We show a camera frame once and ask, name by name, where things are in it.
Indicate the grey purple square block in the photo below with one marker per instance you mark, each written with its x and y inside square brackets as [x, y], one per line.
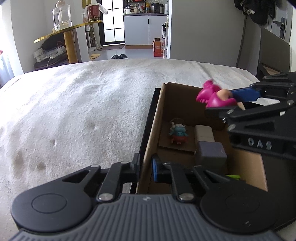
[210, 154]

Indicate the clear glass jar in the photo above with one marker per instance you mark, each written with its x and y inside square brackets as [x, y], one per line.
[61, 16]

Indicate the black slippers pair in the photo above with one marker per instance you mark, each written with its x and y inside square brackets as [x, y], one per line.
[122, 56]

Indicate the beige rectangular block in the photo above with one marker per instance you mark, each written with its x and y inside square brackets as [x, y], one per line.
[203, 133]

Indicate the blue haired small figurine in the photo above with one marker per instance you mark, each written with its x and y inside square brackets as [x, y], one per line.
[178, 132]

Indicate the black clothes hanging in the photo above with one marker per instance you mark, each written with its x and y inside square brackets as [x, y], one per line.
[258, 10]

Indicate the green small item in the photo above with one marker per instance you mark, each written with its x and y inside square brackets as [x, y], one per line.
[236, 177]

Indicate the magenta hooded figurine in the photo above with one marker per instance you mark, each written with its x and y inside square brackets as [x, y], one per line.
[214, 96]

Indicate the white kitchen cabinet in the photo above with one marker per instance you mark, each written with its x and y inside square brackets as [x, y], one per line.
[141, 29]

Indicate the brown cardboard box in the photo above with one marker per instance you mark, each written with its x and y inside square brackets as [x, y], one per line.
[179, 101]

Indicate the black shallow tray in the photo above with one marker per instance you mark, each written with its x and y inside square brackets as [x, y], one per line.
[277, 176]

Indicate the black box lid with cardboard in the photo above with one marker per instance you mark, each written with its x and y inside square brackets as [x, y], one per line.
[265, 72]

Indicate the orange carton box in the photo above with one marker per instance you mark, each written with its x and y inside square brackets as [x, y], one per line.
[157, 47]

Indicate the white fluffy blanket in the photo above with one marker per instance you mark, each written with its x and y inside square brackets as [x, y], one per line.
[59, 120]

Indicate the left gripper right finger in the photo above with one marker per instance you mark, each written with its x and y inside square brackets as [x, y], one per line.
[172, 174]

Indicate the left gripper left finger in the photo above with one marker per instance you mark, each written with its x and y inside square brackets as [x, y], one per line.
[119, 174]

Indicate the yellow cloth on floor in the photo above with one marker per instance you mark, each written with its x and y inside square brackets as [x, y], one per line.
[94, 56]

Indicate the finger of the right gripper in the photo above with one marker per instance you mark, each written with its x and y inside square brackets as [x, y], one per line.
[231, 114]
[276, 87]

